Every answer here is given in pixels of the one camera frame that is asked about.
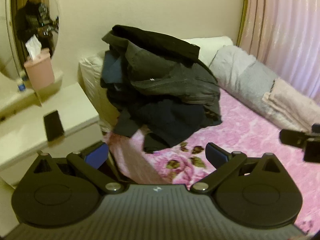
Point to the black smartphone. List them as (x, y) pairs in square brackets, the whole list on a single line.
[(53, 125)]

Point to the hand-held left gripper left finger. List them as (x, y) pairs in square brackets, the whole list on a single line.
[(96, 153)]

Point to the grey rolled duvet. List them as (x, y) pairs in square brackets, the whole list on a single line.
[(240, 72)]

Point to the oval mirror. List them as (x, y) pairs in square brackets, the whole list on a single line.
[(15, 5)]

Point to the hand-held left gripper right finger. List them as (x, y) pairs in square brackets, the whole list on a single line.
[(216, 154)]

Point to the dark navy sweater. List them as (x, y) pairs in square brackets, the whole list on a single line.
[(162, 122)]

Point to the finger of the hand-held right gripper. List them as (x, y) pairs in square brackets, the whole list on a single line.
[(291, 137)]

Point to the pink tissue box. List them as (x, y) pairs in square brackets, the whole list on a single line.
[(40, 70)]

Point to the white pillow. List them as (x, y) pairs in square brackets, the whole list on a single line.
[(212, 45), (91, 80)]

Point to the pink floral blanket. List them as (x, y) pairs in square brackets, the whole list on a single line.
[(262, 160)]

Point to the black pants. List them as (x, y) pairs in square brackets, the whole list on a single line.
[(150, 40)]

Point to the pale pink folded towel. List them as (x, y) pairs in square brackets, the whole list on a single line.
[(290, 102)]

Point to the white dresser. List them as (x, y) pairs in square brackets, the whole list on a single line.
[(22, 135)]

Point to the clear water bottle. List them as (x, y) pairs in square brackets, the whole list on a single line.
[(21, 85)]

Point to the navy blue garment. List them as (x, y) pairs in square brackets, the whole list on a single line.
[(112, 70)]

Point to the pink curtain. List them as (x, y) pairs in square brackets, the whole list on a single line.
[(282, 30)]

